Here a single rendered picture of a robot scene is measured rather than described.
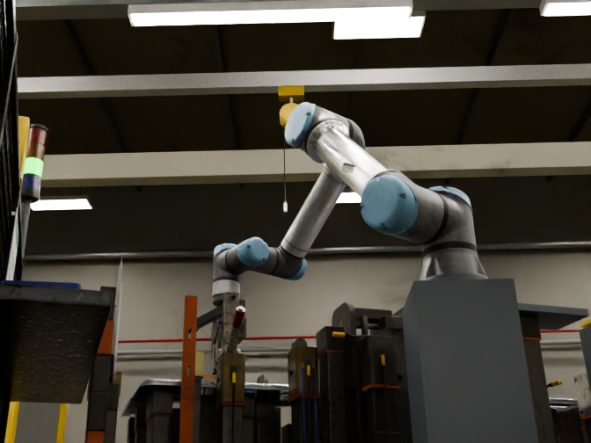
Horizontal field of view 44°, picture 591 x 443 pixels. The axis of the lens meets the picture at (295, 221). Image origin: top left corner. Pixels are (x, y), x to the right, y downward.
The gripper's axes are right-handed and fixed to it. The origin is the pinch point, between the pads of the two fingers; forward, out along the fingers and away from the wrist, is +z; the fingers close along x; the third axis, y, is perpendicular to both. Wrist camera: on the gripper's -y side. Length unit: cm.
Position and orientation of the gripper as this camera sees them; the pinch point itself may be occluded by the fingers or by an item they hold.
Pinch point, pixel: (215, 370)
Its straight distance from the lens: 199.2
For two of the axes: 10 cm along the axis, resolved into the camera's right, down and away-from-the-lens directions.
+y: 9.5, 1.2, 2.9
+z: 0.1, 9.1, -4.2
